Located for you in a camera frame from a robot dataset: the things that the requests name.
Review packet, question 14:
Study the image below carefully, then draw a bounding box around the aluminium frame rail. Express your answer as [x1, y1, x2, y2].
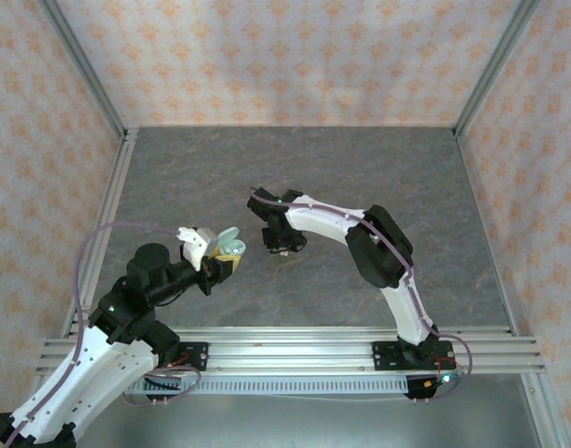
[521, 372, 564, 448]

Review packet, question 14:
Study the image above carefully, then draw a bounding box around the grey slotted cable duct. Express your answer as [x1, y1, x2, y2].
[126, 375, 411, 397]

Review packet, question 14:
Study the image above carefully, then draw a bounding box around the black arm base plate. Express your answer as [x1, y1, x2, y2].
[171, 342, 210, 373]
[371, 340, 454, 373]

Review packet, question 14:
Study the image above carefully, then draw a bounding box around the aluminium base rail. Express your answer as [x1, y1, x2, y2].
[37, 326, 547, 374]

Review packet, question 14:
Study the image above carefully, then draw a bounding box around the mint green earbud charging case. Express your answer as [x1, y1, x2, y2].
[215, 225, 248, 259]

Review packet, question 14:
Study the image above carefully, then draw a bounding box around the aluminium frame post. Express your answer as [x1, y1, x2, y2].
[38, 0, 128, 139]
[453, 0, 543, 139]

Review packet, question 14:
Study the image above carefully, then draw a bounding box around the aluminium floor rail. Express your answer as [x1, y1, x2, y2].
[453, 130, 520, 337]
[61, 130, 140, 337]

